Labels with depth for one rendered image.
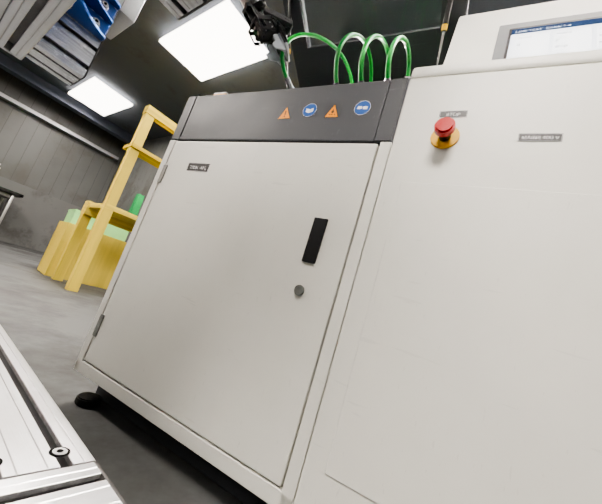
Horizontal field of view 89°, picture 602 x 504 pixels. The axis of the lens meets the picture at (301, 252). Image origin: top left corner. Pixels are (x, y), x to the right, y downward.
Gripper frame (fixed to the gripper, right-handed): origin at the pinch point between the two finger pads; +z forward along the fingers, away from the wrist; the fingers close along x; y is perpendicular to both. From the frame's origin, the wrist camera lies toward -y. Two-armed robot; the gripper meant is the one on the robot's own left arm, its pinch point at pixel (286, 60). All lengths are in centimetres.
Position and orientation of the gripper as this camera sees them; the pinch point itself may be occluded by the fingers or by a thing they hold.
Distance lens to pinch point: 124.7
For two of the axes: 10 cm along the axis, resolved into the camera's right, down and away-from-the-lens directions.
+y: -7.3, 3.8, -5.7
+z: 4.5, 9.0, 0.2
